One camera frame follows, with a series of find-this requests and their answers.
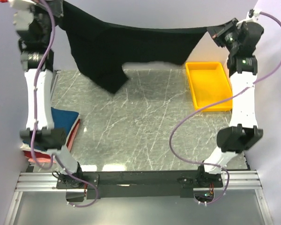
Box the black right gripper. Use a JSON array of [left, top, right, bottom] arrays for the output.
[[207, 18, 242, 54]]

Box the black t shirt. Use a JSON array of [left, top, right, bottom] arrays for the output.
[[59, 1, 207, 94]]

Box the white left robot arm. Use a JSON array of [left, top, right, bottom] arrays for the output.
[[9, 0, 84, 188]]

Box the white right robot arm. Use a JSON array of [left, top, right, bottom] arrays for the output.
[[196, 18, 264, 187]]

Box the yellow plastic bin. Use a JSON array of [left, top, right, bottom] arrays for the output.
[[185, 62, 232, 110]]

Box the folded blue t shirt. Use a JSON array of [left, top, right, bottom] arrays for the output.
[[33, 107, 80, 152]]

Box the folded white t shirt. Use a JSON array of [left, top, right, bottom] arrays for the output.
[[20, 143, 31, 151]]

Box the folded red t shirt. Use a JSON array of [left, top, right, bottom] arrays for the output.
[[22, 118, 81, 160]]

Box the black base crossbar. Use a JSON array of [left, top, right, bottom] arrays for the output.
[[52, 169, 223, 202]]

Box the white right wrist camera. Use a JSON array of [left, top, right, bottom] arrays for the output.
[[237, 9, 261, 26]]

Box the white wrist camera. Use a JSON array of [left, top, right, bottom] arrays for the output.
[[237, 9, 261, 26], [0, 0, 36, 10]]

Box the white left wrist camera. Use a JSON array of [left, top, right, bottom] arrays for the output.
[[0, 0, 36, 10]]

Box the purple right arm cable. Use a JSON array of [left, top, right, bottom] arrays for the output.
[[169, 11, 281, 205]]

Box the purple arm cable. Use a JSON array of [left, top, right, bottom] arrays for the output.
[[30, 0, 101, 209], [169, 11, 281, 205]]

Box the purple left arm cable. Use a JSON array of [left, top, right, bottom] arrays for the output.
[[30, 0, 101, 209]]

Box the aluminium rail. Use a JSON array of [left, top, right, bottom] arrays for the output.
[[15, 171, 263, 192]]

